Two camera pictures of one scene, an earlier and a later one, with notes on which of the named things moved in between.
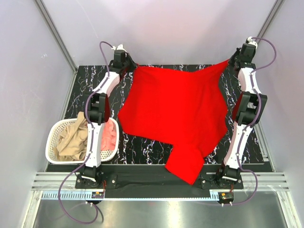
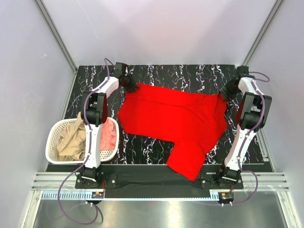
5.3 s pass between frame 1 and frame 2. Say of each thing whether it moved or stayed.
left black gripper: moved
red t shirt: moved
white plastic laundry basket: stayed
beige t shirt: stayed
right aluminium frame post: stayed
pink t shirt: stayed
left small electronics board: stayed
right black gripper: moved
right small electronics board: stayed
